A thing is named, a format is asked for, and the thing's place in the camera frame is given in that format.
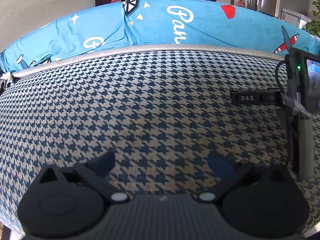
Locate green potted plant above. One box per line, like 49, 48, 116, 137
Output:
305, 0, 320, 37

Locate white chest freezer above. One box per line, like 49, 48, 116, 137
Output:
281, 9, 311, 29

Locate houndstooth sofa seat cushion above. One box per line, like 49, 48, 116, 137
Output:
1, 46, 319, 239

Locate blue printed sofa back cover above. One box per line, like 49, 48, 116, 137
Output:
1, 0, 319, 73

